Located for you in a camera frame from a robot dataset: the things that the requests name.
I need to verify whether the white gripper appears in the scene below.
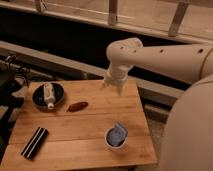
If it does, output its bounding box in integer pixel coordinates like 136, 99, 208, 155
101, 64, 129, 96

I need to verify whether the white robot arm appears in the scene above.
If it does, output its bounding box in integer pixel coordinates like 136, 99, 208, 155
104, 37, 213, 171

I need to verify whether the brown oblong food piece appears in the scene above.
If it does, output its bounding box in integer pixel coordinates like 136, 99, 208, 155
67, 102, 88, 112

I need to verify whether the blue crumpled cloth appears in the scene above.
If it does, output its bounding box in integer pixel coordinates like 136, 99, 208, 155
106, 122, 128, 147

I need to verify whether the white cup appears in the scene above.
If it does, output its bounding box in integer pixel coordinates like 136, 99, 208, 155
105, 127, 128, 150

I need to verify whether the white tube bottle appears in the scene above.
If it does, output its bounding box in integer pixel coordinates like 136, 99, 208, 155
43, 83, 55, 110

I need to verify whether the black round plate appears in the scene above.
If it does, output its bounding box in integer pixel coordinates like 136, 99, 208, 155
32, 83, 64, 110

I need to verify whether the black white striped block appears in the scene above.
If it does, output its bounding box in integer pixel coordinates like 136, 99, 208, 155
21, 127, 49, 160

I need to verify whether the black tripod stand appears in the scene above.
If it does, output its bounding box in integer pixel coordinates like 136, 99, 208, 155
0, 53, 31, 161

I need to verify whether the metal window frame railing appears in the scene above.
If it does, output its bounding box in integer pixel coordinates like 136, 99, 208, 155
0, 0, 213, 44

